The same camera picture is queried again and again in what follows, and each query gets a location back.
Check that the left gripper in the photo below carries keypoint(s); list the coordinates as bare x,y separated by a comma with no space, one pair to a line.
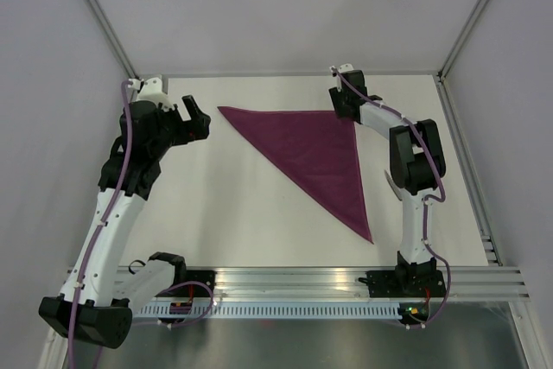
195,129

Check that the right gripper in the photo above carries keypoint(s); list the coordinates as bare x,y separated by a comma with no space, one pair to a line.
336,98

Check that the purple cloth napkin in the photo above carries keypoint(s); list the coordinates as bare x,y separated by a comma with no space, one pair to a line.
315,150

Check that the steel table knife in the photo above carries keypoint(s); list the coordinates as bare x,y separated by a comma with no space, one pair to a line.
395,189

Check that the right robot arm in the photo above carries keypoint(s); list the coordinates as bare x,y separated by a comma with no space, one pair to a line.
416,168

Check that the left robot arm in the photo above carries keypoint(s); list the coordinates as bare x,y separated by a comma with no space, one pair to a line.
90,307

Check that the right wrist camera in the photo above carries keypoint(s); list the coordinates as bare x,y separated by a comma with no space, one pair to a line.
344,68

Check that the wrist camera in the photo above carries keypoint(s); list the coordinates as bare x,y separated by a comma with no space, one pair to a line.
344,68
153,89

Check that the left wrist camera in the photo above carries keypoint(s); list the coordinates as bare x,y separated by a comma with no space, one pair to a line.
153,89

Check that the left aluminium frame post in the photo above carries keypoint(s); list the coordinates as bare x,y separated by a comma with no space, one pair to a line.
109,33

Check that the aluminium frame post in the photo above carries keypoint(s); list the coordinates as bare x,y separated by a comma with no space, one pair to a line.
109,33
477,11

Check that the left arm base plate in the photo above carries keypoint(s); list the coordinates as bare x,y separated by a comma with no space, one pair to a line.
206,277

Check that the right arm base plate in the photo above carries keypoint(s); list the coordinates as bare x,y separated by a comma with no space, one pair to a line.
386,284

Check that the aluminium front rail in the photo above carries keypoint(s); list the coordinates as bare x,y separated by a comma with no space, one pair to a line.
342,284

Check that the white slotted cable duct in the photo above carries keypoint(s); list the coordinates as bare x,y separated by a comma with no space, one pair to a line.
274,310

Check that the right aluminium frame post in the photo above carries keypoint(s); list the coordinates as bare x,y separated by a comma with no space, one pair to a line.
477,11

